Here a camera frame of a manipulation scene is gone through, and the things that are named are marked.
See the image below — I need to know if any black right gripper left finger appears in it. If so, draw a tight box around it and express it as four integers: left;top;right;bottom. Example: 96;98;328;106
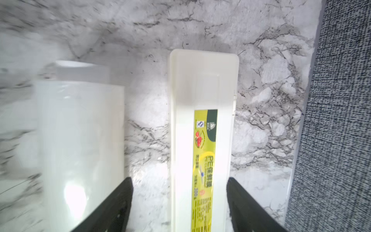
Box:
73;177;133;232

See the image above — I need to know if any white wrap dispenser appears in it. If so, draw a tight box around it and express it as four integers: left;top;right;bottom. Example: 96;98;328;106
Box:
168;49;239;232

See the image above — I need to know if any plastic wrap roll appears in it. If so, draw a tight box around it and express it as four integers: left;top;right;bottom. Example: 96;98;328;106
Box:
34;61;125;232

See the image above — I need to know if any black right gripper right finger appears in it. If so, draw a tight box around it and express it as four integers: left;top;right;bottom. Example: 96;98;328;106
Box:
227;177;287;232

